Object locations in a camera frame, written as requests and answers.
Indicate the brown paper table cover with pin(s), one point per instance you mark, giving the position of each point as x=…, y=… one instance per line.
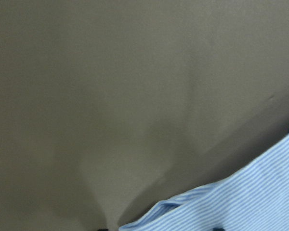
x=109, y=106

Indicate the light blue striped shirt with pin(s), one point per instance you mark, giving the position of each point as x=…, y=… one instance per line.
x=255, y=198

